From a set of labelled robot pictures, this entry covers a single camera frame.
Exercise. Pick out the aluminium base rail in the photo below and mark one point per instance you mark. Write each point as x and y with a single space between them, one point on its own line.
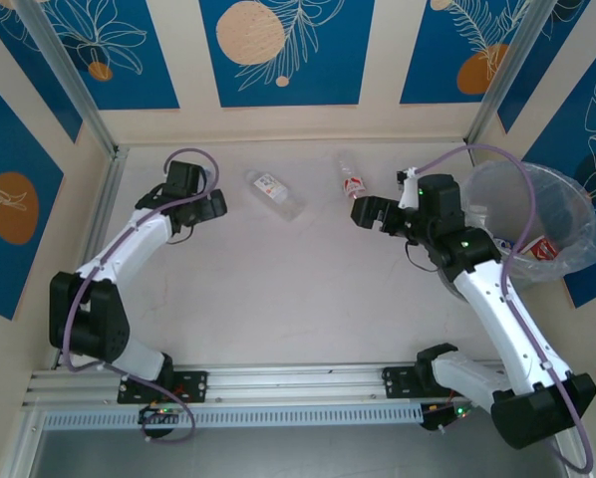
288 383

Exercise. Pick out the clear bottle red cap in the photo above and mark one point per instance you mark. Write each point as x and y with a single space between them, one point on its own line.
542 249

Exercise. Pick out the square clear bottle white label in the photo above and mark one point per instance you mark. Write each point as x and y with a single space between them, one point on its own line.
273 186

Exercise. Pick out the aluminium frame post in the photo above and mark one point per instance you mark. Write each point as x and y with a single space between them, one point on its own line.
74 84
502 74

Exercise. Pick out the aluminium side rail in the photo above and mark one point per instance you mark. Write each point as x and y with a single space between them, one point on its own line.
103 214

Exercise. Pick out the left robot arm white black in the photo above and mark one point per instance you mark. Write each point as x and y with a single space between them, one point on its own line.
123 244

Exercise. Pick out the small circuit board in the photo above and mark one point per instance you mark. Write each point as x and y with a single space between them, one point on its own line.
161 412
447 412

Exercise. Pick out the clear plastic bin liner bag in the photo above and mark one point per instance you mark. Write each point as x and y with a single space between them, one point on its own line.
577 209

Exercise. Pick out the clear bottle red white label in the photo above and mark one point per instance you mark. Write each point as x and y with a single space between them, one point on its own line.
352 184

